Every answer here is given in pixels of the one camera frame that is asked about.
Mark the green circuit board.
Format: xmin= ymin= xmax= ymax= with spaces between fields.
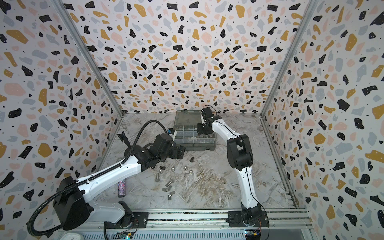
xmin=115 ymin=232 xmax=134 ymax=240

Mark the black microphone stand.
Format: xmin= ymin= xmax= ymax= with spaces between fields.
xmin=117 ymin=131 xmax=132 ymax=149

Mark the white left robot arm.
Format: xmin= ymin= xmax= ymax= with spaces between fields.
xmin=53 ymin=134 xmax=186 ymax=231

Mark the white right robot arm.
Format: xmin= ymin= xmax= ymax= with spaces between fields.
xmin=197 ymin=105 xmax=270 ymax=227

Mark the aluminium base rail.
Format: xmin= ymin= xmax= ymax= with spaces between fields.
xmin=75 ymin=209 xmax=317 ymax=240

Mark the black corrugated cable hose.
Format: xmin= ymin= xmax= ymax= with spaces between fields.
xmin=26 ymin=119 xmax=169 ymax=238

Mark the grey compartment organizer box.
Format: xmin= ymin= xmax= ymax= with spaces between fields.
xmin=174 ymin=110 xmax=216 ymax=151

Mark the glitter handheld microphone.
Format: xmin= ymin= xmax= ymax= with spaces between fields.
xmin=118 ymin=179 xmax=126 ymax=198

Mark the silver bolt near rail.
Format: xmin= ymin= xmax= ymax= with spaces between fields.
xmin=168 ymin=191 xmax=175 ymax=201

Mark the silver long bolt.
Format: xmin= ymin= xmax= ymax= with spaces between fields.
xmin=155 ymin=173 xmax=160 ymax=183

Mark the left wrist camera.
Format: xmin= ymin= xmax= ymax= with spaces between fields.
xmin=167 ymin=128 xmax=177 ymax=140

